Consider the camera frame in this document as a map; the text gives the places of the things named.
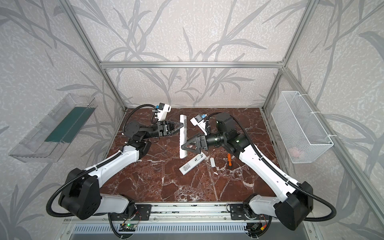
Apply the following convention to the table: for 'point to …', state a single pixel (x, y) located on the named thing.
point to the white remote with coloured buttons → (183, 136)
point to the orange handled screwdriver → (229, 159)
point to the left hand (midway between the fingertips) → (184, 127)
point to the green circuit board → (127, 227)
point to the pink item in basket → (294, 151)
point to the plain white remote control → (191, 163)
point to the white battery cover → (212, 160)
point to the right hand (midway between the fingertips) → (186, 141)
